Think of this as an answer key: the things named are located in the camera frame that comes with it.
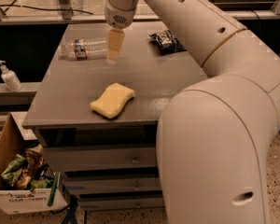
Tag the grey drawer cabinet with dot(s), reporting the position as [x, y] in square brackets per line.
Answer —
[60, 114]

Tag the green snack bag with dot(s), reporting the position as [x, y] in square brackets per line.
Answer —
[13, 171]

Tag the middle grey drawer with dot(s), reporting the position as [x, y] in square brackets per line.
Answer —
[115, 184]

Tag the white pump soap dispenser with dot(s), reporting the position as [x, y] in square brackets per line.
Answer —
[9, 77]

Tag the metal frame rail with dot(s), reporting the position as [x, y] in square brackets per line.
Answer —
[242, 15]

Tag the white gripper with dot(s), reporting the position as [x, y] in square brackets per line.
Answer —
[118, 17]

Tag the green marker pen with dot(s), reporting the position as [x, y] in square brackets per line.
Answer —
[53, 189]

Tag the blue chip bag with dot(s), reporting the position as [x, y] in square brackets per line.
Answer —
[167, 41]

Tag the top grey drawer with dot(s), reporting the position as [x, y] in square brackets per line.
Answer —
[71, 159]

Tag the yellow sponge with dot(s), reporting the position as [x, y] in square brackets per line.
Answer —
[112, 101]

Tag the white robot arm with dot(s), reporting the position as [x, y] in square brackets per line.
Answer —
[213, 137]

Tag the brown snack bag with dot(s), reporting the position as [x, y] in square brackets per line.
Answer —
[33, 162]

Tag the cardboard box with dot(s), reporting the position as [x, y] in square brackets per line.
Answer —
[14, 139]

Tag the clear plastic water bottle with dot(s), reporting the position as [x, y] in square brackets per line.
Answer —
[79, 49]

